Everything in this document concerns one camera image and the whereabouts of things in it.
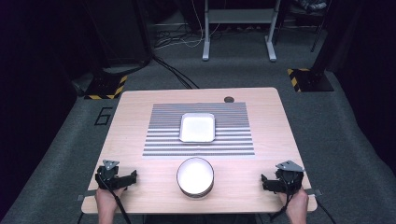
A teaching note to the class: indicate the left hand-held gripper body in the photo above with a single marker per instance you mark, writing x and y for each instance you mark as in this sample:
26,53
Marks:
107,177

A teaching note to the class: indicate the person's right hand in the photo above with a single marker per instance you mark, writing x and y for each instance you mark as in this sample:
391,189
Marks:
297,203

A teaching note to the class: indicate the black floor plate hazard tape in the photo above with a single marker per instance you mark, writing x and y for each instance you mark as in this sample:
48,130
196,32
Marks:
106,87
311,81

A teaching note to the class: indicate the person's left hand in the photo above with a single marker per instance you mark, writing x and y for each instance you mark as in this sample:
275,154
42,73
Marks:
106,200

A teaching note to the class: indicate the black cabinet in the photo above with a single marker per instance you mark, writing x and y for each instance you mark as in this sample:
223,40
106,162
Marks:
118,31

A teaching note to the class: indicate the black stand column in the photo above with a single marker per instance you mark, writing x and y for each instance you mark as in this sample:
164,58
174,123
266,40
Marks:
330,34

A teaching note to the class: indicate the grey striped table mat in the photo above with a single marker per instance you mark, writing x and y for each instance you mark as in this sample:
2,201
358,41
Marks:
162,146

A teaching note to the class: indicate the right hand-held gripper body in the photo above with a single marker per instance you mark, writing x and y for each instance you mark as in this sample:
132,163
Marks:
289,179

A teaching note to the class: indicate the white rectangular tray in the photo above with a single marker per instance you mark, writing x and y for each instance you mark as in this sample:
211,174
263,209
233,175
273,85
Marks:
197,129

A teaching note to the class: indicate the grey tape strip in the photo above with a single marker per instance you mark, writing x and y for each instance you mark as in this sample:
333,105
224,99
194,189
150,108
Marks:
315,192
85,196

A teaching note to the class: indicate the white metal desk frame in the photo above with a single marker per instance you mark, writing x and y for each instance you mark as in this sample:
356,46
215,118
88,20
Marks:
239,15

